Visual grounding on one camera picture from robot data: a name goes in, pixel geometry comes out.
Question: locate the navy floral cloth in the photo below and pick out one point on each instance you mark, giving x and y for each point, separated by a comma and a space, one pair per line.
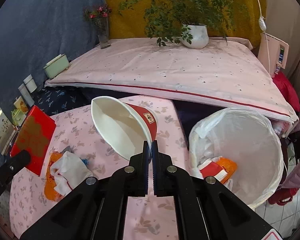
54, 100

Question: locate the mint green tissue box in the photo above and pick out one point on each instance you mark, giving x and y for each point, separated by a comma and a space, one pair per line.
56, 66

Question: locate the red gift box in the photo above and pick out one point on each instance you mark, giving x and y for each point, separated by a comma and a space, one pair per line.
34, 137

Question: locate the white bag lined trash bin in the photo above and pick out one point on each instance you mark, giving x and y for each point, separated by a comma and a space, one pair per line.
246, 138

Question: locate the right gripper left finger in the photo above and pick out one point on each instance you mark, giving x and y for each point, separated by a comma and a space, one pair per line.
111, 196

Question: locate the pink dotted bed sheet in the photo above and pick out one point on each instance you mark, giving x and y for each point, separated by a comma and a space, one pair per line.
224, 74

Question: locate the red white paper cup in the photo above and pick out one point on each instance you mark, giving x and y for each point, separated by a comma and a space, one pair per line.
212, 169

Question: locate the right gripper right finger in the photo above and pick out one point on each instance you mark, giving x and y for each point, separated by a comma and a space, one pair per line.
172, 181

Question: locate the white floral card box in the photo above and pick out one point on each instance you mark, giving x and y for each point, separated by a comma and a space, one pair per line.
7, 132

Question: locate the white cylindrical jar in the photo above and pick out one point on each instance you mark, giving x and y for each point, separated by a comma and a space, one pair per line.
30, 84

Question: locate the tall white bottle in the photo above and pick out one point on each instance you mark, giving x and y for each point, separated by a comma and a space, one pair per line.
26, 95

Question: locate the small green yellow box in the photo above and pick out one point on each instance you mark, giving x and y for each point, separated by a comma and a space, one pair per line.
18, 117

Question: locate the green plant in white pot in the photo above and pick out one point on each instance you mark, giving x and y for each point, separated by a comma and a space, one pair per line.
170, 21

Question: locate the cream patterned cup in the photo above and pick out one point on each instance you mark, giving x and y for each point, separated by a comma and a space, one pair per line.
20, 104

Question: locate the pink water dispenser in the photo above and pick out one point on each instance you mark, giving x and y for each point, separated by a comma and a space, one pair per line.
272, 53

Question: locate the glass vase with red flowers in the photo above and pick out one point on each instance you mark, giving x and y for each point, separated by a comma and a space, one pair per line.
98, 17

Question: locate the red handled object on floor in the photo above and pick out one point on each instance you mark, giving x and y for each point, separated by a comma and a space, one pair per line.
282, 196

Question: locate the pink rabbit print tablecloth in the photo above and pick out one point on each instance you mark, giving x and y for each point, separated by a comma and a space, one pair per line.
147, 217

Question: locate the orange plastic bag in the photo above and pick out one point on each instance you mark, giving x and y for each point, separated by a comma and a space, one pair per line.
49, 191

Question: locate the white cloth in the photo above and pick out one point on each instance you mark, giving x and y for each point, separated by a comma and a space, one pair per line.
68, 172

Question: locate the red cushion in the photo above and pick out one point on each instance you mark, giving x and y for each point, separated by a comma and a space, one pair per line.
287, 90

